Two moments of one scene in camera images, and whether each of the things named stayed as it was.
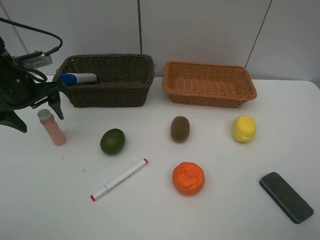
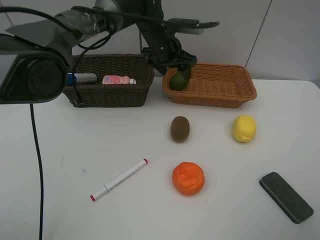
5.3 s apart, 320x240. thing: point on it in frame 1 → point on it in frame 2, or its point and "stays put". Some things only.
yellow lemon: [244, 128] stays put
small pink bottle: [46, 118] → [117, 79]
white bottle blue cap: [75, 78] stays put
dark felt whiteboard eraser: [288, 200] stays put
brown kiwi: [180, 129] stays put
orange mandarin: [188, 178] stays put
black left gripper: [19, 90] → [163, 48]
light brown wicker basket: [207, 85] stays put
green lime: [112, 141] → [178, 81]
